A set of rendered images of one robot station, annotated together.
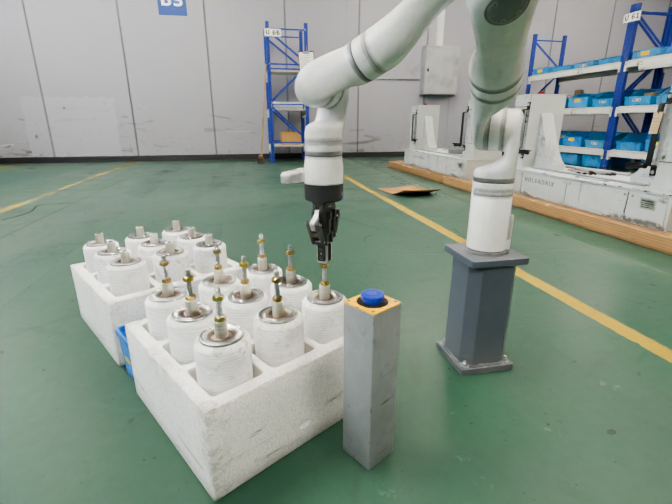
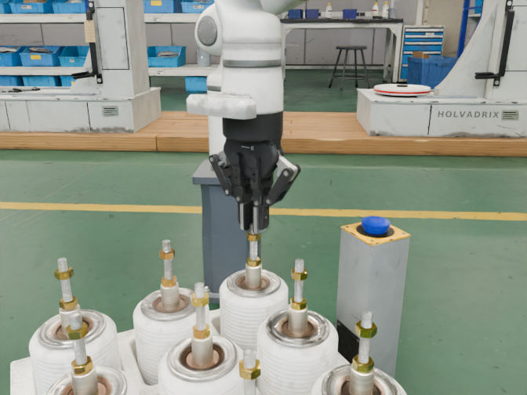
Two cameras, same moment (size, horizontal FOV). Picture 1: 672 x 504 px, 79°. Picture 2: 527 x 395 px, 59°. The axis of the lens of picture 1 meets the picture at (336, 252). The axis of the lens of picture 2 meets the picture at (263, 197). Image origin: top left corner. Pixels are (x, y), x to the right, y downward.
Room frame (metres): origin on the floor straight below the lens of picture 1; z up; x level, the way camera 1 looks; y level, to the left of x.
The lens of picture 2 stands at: (0.61, 0.57, 0.58)
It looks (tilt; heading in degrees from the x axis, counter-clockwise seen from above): 19 degrees down; 286
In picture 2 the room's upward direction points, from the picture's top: straight up
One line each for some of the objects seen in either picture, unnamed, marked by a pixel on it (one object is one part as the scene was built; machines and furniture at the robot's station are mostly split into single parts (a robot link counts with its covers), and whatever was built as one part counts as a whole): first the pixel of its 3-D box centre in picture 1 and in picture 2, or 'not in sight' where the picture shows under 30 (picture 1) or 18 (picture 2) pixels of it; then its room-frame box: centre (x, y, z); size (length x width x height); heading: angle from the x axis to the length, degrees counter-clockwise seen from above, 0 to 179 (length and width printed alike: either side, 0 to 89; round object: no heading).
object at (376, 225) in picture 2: (372, 298); (375, 226); (0.62, -0.06, 0.32); 0.04 x 0.04 x 0.02
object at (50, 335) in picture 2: (262, 268); (72, 329); (0.95, 0.18, 0.25); 0.08 x 0.08 x 0.01
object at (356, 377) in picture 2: (221, 329); (361, 381); (0.62, 0.20, 0.26); 0.02 x 0.02 x 0.03
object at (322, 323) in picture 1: (325, 335); (254, 338); (0.78, 0.02, 0.16); 0.10 x 0.10 x 0.18
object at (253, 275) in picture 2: (324, 291); (253, 274); (0.78, 0.02, 0.26); 0.02 x 0.02 x 0.03
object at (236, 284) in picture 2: (324, 297); (253, 283); (0.78, 0.02, 0.25); 0.08 x 0.08 x 0.01
